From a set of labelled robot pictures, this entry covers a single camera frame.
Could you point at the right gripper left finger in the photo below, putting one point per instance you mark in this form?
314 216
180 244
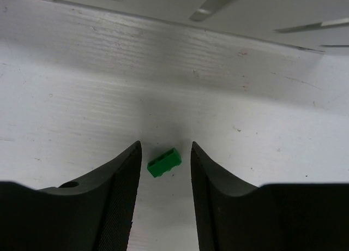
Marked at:
91 212

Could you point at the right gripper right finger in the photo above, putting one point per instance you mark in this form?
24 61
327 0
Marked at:
232 214

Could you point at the small green lego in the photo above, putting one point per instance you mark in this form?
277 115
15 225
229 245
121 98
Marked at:
164 163

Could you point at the white double bin container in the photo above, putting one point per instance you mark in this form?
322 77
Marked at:
313 24

